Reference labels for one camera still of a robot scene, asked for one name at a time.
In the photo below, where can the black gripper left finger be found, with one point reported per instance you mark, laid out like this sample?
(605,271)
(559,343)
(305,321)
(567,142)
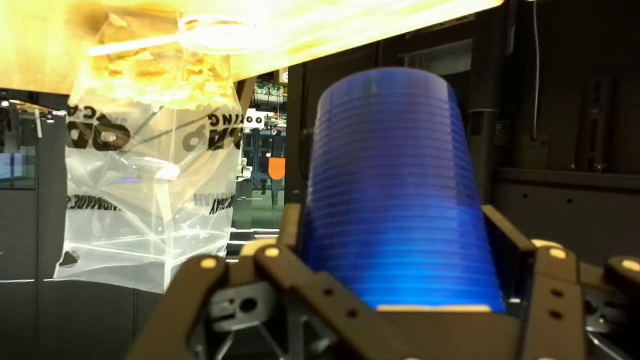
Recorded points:
(201,300)

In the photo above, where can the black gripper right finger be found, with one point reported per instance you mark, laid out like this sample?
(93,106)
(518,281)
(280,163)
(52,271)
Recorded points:
(552,300)

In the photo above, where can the blue ribbed plastic cup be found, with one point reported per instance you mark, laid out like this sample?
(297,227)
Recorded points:
(401,200)

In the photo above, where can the clear plastic bag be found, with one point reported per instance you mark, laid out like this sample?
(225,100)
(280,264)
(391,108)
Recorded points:
(147,192)

